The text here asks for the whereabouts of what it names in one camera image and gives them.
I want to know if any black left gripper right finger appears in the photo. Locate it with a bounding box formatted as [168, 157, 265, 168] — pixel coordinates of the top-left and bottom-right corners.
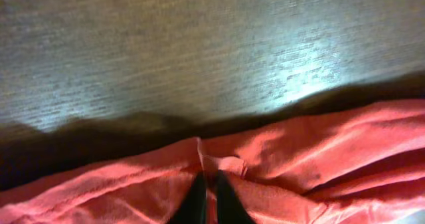
[216, 170, 255, 224]

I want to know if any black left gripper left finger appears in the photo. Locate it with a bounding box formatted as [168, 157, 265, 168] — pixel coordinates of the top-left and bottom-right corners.
[167, 173, 207, 224]

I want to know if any orange printed t-shirt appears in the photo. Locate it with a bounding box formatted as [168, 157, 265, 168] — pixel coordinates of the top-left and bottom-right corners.
[1, 100, 424, 223]

